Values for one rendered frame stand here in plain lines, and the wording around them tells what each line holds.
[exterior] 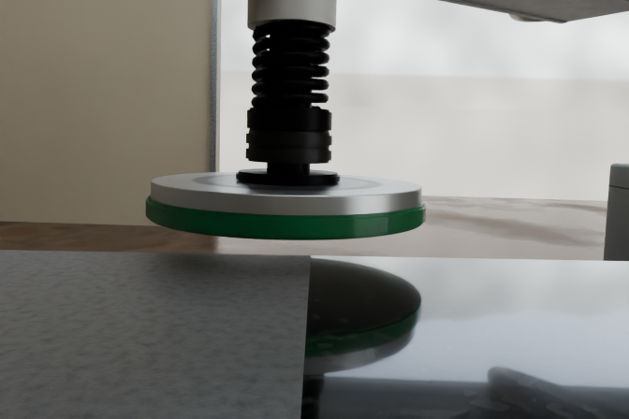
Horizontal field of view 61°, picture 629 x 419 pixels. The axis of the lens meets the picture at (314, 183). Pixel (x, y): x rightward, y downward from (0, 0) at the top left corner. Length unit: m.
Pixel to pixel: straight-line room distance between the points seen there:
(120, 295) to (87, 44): 5.30
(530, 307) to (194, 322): 0.19
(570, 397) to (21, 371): 0.21
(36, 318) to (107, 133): 5.18
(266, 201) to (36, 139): 5.47
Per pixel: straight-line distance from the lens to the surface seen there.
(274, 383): 0.21
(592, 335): 0.30
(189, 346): 0.25
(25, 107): 5.81
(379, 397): 0.21
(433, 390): 0.22
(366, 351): 0.25
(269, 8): 0.41
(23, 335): 0.28
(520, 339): 0.28
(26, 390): 0.23
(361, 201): 0.34
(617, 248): 1.57
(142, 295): 0.33
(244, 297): 0.32
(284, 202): 0.33
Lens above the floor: 0.90
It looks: 5 degrees down
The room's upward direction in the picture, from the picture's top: 2 degrees clockwise
